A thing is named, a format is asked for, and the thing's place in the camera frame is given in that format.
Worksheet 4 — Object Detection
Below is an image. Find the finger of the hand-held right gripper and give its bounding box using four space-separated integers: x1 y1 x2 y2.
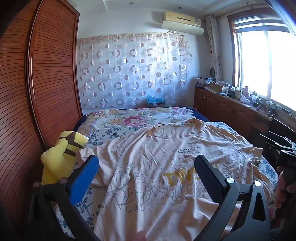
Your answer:
258 133 295 151

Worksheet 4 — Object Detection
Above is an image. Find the yellow plush toy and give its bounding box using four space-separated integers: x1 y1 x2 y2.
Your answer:
40 130 90 186

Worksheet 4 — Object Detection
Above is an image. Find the wooden framed window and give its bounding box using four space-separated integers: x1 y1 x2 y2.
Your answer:
228 11 296 110

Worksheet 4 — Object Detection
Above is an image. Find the long wooden cabinet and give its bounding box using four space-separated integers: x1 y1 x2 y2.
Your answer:
194 86 296 151

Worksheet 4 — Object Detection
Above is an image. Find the black device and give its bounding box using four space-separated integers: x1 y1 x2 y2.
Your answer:
267 103 282 121
256 98 269 111

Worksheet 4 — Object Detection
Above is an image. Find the white window curtain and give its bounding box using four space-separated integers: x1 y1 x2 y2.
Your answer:
205 15 221 80

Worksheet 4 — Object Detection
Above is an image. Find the pile of clutter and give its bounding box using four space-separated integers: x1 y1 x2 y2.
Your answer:
196 76 211 88

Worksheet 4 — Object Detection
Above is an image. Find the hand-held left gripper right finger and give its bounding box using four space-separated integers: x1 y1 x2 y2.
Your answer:
194 154 271 241

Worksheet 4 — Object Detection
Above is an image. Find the open cardboard box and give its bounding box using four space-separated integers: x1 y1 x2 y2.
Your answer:
209 82 229 93

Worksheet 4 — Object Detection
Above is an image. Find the white air conditioner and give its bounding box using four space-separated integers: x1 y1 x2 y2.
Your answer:
161 10 205 36

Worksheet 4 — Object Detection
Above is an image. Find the blue plastic bag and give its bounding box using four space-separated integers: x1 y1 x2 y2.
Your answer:
147 94 163 104

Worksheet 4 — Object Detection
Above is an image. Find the pink floral blanket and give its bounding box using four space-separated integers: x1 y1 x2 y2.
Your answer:
79 107 197 139

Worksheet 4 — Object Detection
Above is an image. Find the sheer circle-patterned curtain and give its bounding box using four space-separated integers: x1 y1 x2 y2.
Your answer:
77 32 194 110

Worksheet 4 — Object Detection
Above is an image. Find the person's right hand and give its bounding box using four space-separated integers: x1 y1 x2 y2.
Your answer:
273 171 296 209

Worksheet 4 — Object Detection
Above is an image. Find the pink packet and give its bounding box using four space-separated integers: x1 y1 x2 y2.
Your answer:
240 87 252 103

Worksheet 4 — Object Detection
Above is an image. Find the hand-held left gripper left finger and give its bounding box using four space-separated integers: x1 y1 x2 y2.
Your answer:
29 155 100 241

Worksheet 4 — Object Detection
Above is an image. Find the beige printed t-shirt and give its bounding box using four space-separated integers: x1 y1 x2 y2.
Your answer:
76 118 266 241

